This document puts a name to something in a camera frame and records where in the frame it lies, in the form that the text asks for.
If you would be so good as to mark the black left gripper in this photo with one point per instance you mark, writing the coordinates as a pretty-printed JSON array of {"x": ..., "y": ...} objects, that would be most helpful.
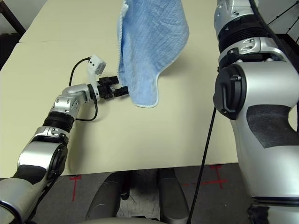
[{"x": 105, "y": 91}]

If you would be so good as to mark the light blue towel white trim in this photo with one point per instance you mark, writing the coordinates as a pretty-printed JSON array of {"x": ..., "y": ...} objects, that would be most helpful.
[{"x": 149, "y": 58}]

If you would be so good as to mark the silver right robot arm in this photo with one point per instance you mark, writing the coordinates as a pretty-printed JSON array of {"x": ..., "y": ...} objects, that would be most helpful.
[{"x": 264, "y": 93}]

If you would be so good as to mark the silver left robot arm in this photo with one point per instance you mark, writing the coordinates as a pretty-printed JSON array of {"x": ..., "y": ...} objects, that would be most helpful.
[{"x": 70, "y": 93}]

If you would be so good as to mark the black foam floor mat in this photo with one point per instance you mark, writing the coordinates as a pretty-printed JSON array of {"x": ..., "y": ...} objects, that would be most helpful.
[{"x": 8, "y": 49}]

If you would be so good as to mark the grey robot torso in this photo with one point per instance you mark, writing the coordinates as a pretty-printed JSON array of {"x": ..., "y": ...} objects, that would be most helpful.
[{"x": 116, "y": 221}]

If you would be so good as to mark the black cabinet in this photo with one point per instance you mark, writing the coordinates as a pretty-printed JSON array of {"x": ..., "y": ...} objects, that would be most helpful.
[{"x": 289, "y": 51}]

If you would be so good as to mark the black tripod stand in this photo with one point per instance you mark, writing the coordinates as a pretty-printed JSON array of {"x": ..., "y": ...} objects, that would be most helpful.
[{"x": 289, "y": 27}]

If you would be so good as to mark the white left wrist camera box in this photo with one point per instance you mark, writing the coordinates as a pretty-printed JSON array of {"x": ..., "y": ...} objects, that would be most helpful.
[{"x": 97, "y": 64}]

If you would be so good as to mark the side table black frame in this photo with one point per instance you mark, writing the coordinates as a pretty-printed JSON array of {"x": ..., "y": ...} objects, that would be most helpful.
[{"x": 17, "y": 21}]

